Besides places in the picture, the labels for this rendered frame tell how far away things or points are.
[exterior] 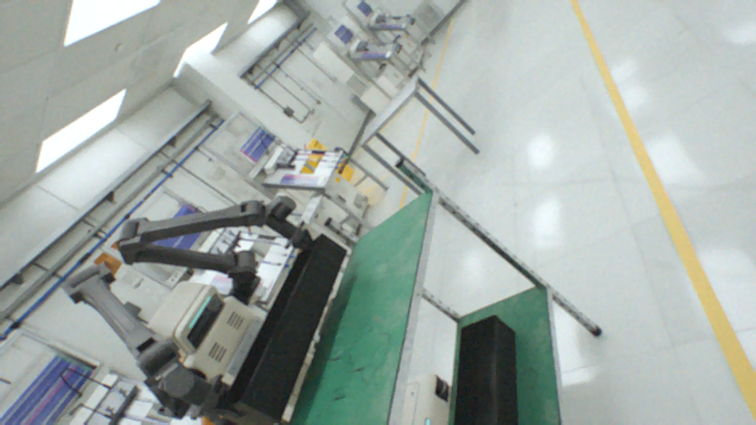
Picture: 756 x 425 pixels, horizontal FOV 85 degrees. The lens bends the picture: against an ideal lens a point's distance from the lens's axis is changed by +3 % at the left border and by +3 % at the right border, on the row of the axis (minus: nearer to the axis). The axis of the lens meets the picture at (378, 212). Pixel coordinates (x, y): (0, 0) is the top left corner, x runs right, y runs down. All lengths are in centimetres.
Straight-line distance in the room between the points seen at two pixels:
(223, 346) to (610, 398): 137
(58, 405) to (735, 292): 341
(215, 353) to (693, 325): 162
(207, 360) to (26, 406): 192
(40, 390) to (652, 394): 315
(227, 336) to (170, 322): 20
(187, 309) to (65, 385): 194
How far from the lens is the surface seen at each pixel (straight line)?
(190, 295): 153
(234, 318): 160
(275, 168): 474
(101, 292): 134
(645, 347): 182
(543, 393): 148
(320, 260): 133
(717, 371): 171
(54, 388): 336
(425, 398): 197
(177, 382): 107
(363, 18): 885
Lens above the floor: 146
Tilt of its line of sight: 18 degrees down
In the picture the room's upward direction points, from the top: 52 degrees counter-clockwise
